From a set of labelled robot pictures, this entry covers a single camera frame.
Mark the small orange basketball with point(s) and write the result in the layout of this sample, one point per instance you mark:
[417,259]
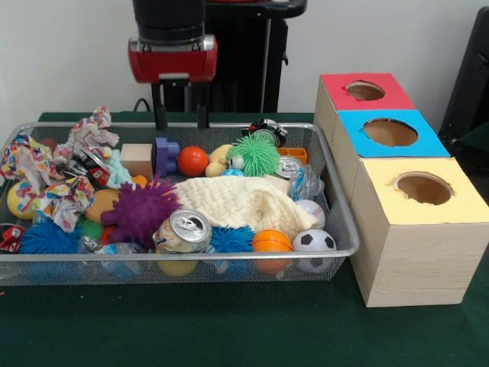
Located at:
[273,241]

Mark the orange foam ball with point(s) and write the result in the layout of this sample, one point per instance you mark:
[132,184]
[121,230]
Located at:
[99,205]

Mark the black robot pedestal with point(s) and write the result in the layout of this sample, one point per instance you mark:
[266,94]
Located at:
[244,61]

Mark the crushed silver can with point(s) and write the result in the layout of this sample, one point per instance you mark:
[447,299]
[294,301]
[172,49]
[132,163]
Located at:
[187,229]

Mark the yellow ball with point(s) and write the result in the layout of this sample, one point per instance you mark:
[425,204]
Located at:
[15,202]

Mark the clear mesh bin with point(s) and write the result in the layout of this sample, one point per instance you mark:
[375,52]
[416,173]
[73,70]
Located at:
[348,229]

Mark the wooden box with three holes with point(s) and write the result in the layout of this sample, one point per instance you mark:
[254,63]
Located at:
[412,260]

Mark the colourful patterned cloth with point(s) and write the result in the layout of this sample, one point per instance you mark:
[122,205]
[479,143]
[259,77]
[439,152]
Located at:
[53,180]

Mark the small soccer ball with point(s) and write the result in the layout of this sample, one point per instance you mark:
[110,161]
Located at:
[315,241]

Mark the cream knitted cloth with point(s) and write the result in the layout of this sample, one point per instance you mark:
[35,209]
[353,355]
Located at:
[244,205]

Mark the plain wooden cube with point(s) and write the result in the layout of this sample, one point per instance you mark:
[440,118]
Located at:
[138,159]

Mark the black chair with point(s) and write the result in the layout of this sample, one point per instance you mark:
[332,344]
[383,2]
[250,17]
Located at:
[474,84]

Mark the small red ball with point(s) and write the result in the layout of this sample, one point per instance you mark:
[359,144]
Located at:
[194,160]

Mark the purple toy block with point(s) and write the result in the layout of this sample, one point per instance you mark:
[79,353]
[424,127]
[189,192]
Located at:
[166,155]

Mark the blue spiky ball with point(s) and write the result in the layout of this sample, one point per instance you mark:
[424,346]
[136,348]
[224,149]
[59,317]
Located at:
[52,237]

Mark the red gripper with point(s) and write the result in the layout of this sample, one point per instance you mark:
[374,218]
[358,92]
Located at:
[172,65]

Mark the purple spiky ball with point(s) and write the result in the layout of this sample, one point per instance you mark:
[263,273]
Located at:
[141,212]

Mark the green fuzzy toy with eyes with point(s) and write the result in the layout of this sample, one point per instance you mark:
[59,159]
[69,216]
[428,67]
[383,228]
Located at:
[258,157]

